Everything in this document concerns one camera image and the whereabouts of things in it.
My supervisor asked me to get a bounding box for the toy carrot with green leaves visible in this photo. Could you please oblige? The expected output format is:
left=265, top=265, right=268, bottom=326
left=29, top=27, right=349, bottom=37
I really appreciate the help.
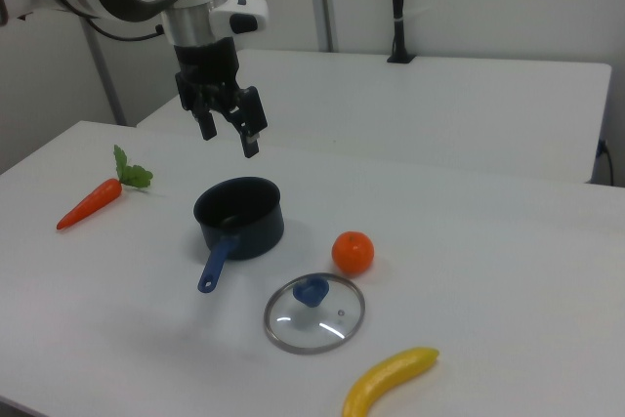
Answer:
left=56, top=144, right=154, bottom=231

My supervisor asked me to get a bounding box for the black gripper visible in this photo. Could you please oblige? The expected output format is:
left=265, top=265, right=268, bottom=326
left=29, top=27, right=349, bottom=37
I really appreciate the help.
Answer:
left=174, top=37, right=269, bottom=159

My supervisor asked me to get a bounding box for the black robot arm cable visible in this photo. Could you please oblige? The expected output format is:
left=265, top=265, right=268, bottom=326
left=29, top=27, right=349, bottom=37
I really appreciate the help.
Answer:
left=76, top=15, right=165, bottom=43

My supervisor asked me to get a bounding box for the dark blue saucepan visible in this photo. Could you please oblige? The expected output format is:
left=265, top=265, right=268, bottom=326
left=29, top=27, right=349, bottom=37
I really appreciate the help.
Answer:
left=192, top=176, right=285, bottom=294

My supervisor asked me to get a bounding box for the black power cable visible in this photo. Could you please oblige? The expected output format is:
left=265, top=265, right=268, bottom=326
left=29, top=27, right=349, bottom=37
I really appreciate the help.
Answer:
left=597, top=138, right=615, bottom=187

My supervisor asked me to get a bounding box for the glass lid with blue knob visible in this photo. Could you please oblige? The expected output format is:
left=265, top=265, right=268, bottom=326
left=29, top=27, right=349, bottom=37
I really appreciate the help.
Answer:
left=263, top=271, right=366, bottom=355

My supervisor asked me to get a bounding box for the orange fruit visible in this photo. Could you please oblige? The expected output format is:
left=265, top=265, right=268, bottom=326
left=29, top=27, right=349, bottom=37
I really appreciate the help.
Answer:
left=331, top=229, right=376, bottom=276

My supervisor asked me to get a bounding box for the yellow toy banana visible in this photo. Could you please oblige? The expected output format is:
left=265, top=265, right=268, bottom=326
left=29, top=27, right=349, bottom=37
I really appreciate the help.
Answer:
left=340, top=346, right=440, bottom=417

